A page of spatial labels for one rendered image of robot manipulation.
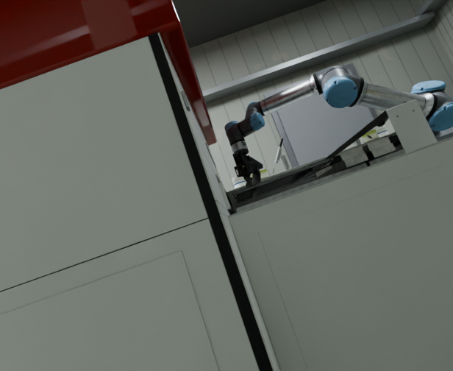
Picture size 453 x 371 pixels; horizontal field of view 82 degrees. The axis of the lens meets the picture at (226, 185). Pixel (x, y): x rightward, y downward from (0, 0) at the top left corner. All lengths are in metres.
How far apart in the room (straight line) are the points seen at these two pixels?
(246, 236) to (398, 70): 3.55
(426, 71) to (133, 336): 4.05
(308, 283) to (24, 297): 0.60
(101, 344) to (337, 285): 0.52
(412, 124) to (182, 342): 0.81
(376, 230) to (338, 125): 2.69
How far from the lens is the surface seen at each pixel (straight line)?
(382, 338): 0.80
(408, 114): 0.94
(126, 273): 0.53
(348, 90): 1.16
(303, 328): 0.74
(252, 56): 3.67
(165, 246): 0.51
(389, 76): 3.94
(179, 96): 0.56
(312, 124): 3.29
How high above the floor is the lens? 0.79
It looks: 9 degrees up
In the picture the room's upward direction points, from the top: 19 degrees counter-clockwise
